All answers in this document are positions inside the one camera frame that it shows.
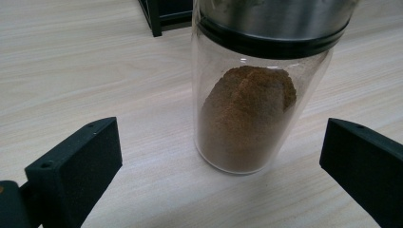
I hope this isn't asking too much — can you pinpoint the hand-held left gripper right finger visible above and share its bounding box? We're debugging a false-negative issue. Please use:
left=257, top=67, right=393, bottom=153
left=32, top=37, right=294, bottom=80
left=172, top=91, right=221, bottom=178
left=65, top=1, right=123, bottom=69
left=318, top=118, right=403, bottom=228

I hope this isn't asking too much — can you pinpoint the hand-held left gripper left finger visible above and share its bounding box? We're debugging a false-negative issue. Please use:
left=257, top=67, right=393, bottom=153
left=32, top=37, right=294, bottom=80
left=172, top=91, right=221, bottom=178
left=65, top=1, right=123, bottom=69
left=19, top=117, right=124, bottom=228

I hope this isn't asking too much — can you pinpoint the steel-lid glass jar brown powder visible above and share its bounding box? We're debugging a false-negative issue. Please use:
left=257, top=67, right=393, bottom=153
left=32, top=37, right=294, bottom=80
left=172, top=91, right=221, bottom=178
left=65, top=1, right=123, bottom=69
left=190, top=0, right=360, bottom=176

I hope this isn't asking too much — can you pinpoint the black metal two-tier rack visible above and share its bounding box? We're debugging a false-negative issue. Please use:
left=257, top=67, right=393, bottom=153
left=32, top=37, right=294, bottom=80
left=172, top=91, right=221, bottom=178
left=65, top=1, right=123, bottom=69
left=137, top=0, right=195, bottom=38

